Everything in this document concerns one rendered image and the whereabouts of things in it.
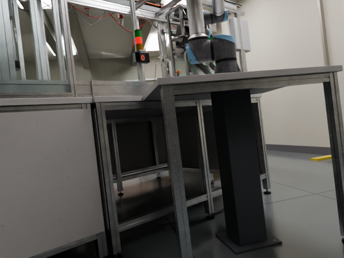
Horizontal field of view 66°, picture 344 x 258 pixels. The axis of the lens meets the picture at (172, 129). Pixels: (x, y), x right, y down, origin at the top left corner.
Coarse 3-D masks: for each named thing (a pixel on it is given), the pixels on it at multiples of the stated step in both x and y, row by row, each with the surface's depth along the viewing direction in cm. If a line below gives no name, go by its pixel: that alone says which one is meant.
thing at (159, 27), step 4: (156, 24) 335; (160, 28) 334; (160, 32) 334; (164, 36) 337; (160, 40) 332; (164, 40) 337; (160, 44) 332; (164, 44) 336; (160, 48) 333; (164, 48) 336; (160, 52) 334; (160, 56) 335; (164, 56) 335; (160, 60) 335
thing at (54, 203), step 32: (0, 128) 111; (32, 128) 118; (64, 128) 127; (0, 160) 110; (32, 160) 117; (64, 160) 126; (96, 160) 136; (0, 192) 109; (32, 192) 116; (64, 192) 125; (96, 192) 134; (0, 224) 108; (32, 224) 116; (64, 224) 124; (96, 224) 133; (0, 256) 108; (32, 256) 116
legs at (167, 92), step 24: (336, 72) 127; (168, 96) 109; (216, 96) 143; (240, 96) 138; (336, 96) 127; (168, 120) 108; (216, 120) 147; (240, 120) 137; (336, 120) 126; (168, 144) 108; (240, 144) 137; (336, 144) 127; (240, 168) 136; (336, 168) 129; (240, 192) 136; (336, 192) 130; (240, 216) 136; (264, 216) 139; (240, 240) 135; (264, 240) 139
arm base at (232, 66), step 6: (222, 60) 140; (228, 60) 139; (234, 60) 140; (216, 66) 143; (222, 66) 139; (228, 66) 138; (234, 66) 139; (216, 72) 142; (222, 72) 140; (228, 72) 137
